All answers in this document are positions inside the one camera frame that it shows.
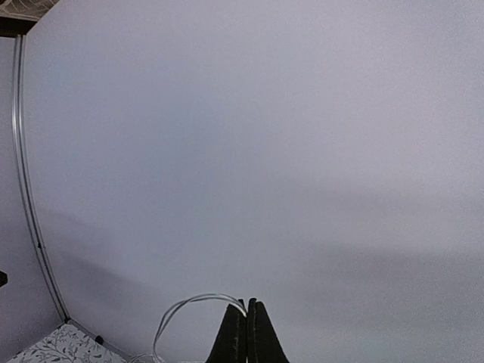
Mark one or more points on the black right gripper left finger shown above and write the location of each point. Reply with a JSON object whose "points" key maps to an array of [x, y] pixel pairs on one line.
{"points": [[230, 345]]}

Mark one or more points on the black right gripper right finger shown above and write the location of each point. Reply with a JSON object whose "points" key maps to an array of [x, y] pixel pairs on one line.
{"points": [[263, 345]]}

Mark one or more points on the clear string light garland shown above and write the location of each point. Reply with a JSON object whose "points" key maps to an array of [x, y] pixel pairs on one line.
{"points": [[169, 314]]}

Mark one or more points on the black corner clip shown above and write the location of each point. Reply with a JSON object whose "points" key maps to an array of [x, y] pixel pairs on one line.
{"points": [[99, 339]]}

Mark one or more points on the floral patterned table mat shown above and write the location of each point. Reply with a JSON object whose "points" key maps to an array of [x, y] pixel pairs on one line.
{"points": [[67, 344]]}

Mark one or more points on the left aluminium frame post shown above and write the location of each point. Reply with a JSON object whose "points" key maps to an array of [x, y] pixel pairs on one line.
{"points": [[20, 152]]}

